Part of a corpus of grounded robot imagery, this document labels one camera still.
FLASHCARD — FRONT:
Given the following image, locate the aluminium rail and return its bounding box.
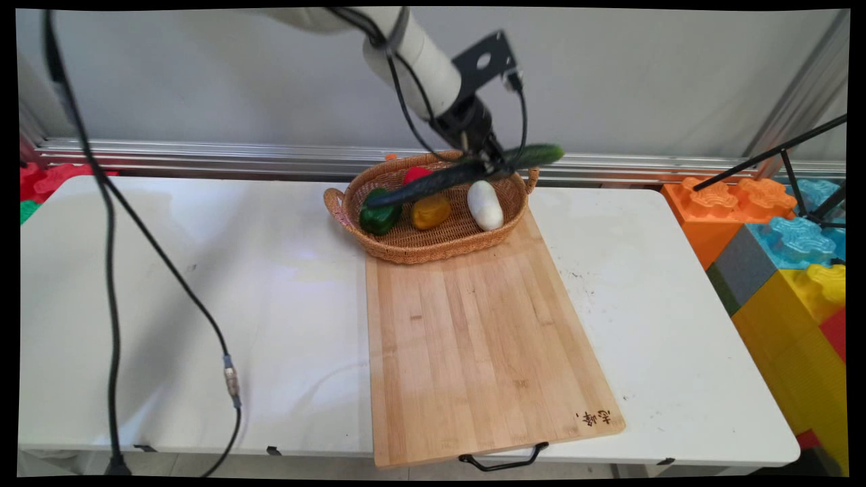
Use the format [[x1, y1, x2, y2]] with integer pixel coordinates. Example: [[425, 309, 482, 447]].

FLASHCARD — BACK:
[[32, 137, 846, 188]]

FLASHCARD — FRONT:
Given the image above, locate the yellow giant building block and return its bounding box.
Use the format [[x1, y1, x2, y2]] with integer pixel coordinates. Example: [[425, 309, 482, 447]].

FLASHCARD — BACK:
[[731, 263, 849, 476]]

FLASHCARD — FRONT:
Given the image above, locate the grey giant building block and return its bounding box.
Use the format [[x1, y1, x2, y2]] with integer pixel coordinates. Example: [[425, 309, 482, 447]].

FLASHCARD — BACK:
[[706, 225, 779, 317]]

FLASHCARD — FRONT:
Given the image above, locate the green bell pepper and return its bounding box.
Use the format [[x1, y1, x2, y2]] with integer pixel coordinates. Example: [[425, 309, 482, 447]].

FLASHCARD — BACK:
[[359, 203, 405, 237]]

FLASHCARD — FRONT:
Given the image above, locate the wrist camera with black bracket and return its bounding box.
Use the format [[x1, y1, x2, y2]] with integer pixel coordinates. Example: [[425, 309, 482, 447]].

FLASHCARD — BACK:
[[451, 30, 526, 103]]

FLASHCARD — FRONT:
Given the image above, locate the black tripod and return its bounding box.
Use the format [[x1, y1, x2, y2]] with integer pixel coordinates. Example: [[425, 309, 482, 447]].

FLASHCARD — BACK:
[[691, 114, 848, 231]]

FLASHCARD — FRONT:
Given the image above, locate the yellow bell pepper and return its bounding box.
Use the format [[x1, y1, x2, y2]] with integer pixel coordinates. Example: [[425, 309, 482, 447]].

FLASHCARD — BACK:
[[411, 193, 453, 231]]

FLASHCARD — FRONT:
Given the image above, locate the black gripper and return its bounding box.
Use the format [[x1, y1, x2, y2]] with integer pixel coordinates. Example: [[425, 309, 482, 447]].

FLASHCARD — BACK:
[[428, 95, 509, 175]]

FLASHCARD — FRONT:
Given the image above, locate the black cable with metal connector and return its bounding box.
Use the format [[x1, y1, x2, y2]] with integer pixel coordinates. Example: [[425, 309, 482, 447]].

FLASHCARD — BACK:
[[41, 9, 243, 478]]

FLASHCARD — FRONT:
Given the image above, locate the woven wicker basket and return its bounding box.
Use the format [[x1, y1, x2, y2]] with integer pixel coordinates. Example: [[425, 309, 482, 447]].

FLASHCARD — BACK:
[[323, 150, 541, 265]]

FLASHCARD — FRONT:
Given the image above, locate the orange giant building block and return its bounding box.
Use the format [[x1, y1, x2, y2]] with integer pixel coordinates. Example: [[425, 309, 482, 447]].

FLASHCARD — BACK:
[[661, 177, 798, 271]]

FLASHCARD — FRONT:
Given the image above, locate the blue giant building block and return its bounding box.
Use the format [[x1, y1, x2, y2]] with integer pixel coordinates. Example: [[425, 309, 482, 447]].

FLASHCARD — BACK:
[[744, 179, 847, 271]]

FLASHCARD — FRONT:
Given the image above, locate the wooden cutting board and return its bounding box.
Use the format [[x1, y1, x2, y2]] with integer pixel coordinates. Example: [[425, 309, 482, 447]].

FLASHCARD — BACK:
[[365, 208, 626, 469]]

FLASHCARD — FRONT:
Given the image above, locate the red foam block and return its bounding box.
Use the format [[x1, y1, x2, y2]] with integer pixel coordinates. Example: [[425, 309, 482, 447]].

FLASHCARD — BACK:
[[20, 162, 120, 204]]

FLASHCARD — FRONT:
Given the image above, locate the red giant building block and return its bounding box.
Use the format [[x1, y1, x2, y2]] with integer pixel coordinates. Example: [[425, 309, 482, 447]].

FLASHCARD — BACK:
[[818, 307, 847, 364]]

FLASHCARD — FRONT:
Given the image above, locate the black metal board handle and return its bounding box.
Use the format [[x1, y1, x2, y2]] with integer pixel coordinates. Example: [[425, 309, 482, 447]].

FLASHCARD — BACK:
[[459, 442, 551, 472]]

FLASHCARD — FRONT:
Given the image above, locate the long dark green cucumber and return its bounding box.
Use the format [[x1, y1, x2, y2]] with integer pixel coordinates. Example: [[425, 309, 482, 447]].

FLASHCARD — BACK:
[[365, 143, 566, 209]]

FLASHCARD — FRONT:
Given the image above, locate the white radish with green leaves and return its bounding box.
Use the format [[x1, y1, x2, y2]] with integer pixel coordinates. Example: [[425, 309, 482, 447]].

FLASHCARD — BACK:
[[466, 179, 505, 233]]

